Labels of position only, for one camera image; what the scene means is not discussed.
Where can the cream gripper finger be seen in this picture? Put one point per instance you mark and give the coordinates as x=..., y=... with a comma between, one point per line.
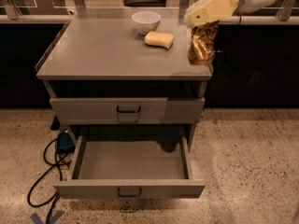
x=208, y=11

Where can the orange patterned drink can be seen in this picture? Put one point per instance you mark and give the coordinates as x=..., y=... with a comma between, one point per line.
x=201, y=50

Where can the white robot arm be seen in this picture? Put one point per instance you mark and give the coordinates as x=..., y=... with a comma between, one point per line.
x=208, y=11

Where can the grey metal drawer cabinet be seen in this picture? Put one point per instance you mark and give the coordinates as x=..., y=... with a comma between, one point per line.
x=101, y=55

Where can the closed grey upper drawer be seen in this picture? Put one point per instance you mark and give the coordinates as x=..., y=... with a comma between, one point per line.
x=127, y=110

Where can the open grey lower drawer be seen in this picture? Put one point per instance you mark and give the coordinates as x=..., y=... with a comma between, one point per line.
x=143, y=167

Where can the yellow sponge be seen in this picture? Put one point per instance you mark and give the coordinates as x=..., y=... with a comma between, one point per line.
x=158, y=39

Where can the white ceramic bowl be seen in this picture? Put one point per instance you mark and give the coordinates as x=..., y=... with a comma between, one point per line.
x=146, y=21

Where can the blue power box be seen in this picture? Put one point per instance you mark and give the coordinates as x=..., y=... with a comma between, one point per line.
x=64, y=143

